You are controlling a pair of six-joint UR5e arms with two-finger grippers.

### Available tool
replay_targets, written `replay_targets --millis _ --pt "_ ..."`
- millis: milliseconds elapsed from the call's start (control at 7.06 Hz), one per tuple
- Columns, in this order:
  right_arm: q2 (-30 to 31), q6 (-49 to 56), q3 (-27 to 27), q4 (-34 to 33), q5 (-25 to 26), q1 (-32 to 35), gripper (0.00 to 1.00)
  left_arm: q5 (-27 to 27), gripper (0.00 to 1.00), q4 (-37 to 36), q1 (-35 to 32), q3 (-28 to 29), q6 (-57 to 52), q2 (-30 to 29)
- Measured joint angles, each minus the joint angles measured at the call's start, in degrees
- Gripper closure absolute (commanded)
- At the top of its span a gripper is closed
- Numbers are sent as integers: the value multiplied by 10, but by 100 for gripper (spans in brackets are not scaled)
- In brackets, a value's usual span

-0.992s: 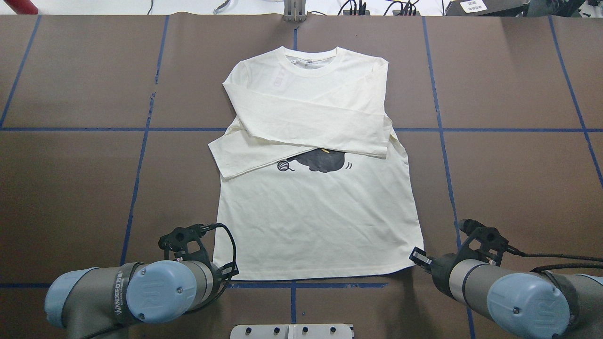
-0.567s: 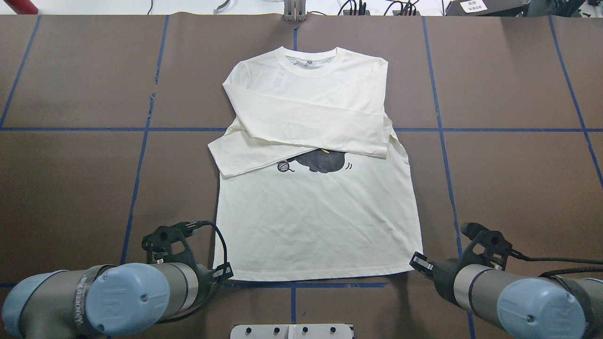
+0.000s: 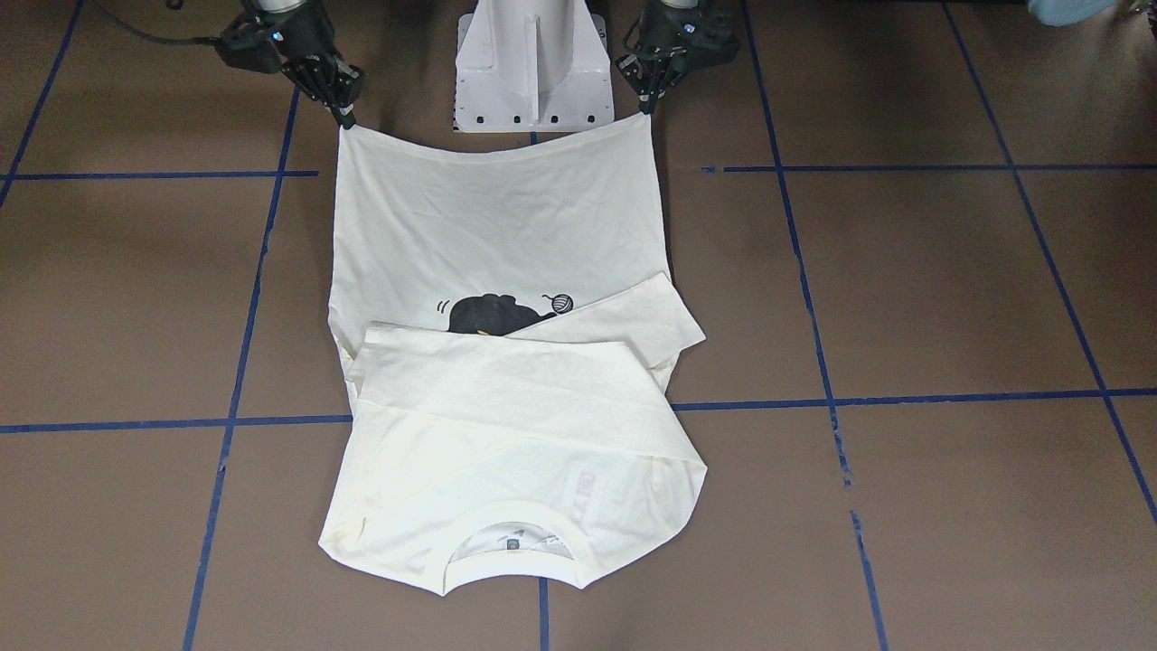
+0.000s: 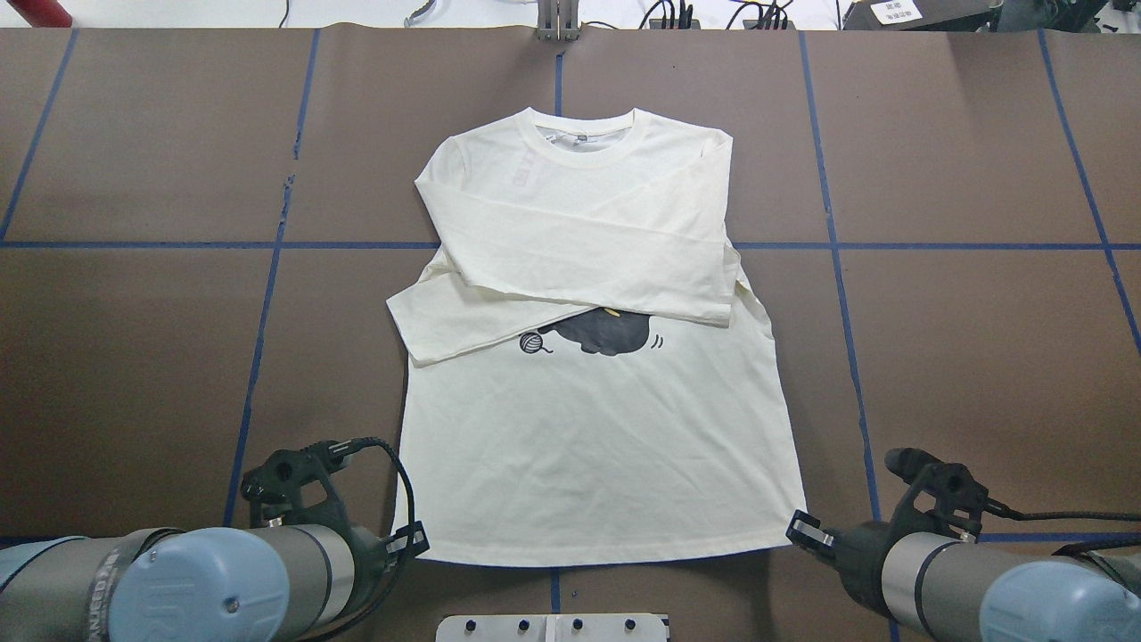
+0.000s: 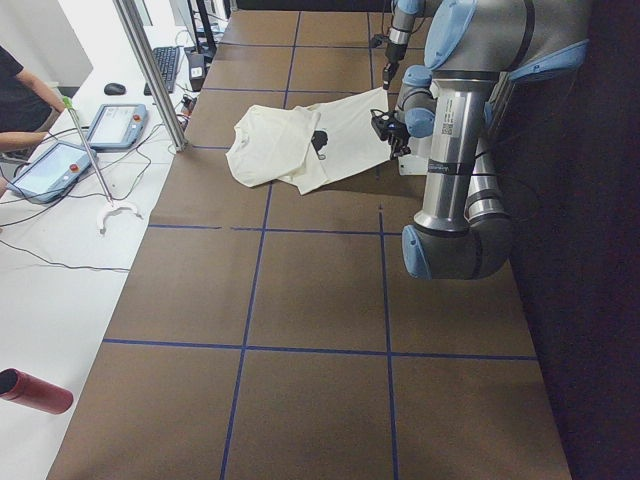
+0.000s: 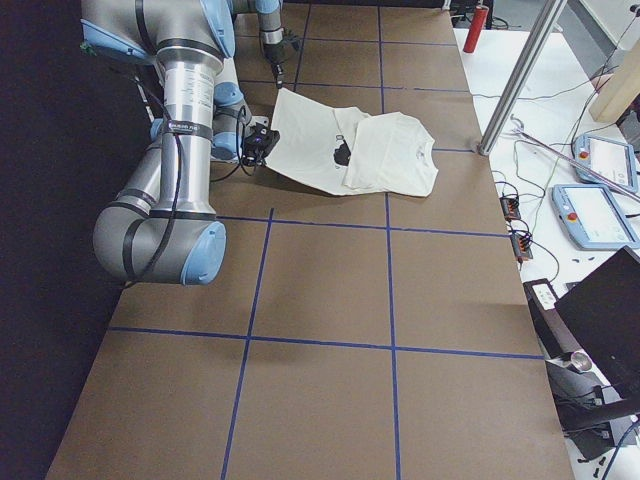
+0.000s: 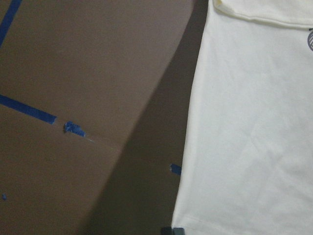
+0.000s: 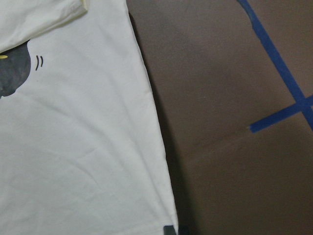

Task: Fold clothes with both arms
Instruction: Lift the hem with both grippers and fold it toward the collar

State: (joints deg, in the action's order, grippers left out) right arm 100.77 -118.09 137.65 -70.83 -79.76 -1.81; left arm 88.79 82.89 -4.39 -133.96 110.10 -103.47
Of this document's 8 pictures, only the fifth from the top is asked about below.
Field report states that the red cylindrical bottle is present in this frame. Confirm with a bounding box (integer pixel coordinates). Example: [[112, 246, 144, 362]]
[[1, 368, 74, 415]]

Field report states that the near blue teach pendant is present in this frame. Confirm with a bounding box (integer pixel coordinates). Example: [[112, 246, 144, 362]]
[[8, 141, 91, 204]]

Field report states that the black keyboard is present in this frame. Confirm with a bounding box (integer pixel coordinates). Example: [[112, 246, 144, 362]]
[[152, 46, 180, 94]]

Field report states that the aluminium frame post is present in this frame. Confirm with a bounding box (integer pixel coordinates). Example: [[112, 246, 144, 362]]
[[113, 0, 187, 152]]

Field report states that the black box white label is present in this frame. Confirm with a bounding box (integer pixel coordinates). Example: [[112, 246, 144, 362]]
[[186, 53, 207, 92]]

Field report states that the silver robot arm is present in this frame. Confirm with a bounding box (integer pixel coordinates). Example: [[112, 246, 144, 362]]
[[383, 1, 592, 280], [382, 0, 426, 90]]

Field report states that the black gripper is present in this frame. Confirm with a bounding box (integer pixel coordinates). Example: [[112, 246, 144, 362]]
[[382, 42, 407, 90], [388, 132, 411, 159]]

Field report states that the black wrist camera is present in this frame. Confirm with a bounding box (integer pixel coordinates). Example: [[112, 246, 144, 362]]
[[369, 33, 388, 49], [370, 109, 398, 142]]

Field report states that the black computer mouse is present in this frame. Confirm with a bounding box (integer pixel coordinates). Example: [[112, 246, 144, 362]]
[[103, 82, 127, 96]]

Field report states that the blue teach pendant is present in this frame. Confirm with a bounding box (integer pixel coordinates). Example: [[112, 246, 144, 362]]
[[86, 104, 148, 151], [8, 141, 91, 204]]

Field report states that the seated person black shirt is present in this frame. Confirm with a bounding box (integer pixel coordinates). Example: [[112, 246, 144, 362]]
[[0, 44, 66, 196]]

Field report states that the white camera post base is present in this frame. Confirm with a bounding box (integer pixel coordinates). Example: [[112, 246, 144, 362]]
[[398, 154, 429, 176]]

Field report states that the far blue teach pendant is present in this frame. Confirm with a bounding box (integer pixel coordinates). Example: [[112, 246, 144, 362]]
[[86, 104, 148, 151]]

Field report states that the cream long-sleeve cat shirt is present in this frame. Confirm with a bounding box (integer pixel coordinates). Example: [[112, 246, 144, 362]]
[[226, 88, 390, 195]]

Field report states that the metal rod white hook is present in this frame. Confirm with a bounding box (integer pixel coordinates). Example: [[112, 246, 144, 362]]
[[62, 96, 142, 235]]

